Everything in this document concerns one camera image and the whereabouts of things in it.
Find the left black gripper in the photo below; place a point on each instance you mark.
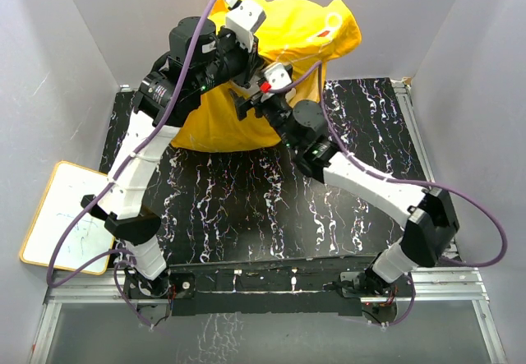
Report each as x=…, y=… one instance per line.
x=251, y=60

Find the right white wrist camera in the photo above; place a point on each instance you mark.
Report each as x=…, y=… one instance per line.
x=275, y=78

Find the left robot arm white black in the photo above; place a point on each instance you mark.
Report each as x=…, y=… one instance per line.
x=201, y=57

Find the aluminium extrusion frame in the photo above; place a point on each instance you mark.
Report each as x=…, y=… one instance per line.
x=442, y=284

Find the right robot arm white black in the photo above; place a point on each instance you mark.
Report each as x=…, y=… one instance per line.
x=426, y=214

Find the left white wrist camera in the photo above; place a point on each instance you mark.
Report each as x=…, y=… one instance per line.
x=244, y=17

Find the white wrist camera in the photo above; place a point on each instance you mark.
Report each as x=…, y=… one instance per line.
x=275, y=78
x=244, y=17

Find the small whiteboard wooden frame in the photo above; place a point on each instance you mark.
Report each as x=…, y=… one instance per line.
x=60, y=204

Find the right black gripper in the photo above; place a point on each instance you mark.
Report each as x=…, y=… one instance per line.
x=259, y=103

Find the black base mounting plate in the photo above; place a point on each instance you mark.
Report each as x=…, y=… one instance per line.
x=297, y=285

